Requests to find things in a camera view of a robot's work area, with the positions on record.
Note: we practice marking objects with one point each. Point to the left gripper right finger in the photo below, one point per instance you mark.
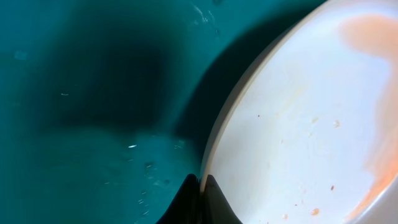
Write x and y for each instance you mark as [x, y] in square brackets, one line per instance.
[216, 209]

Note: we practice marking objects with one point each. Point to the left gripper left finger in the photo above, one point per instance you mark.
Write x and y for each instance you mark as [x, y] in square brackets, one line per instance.
[183, 208]

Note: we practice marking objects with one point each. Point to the white plate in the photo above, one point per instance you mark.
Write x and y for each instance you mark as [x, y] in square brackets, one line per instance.
[309, 132]

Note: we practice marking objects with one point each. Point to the teal plastic tray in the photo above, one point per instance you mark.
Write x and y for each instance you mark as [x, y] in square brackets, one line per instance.
[106, 106]

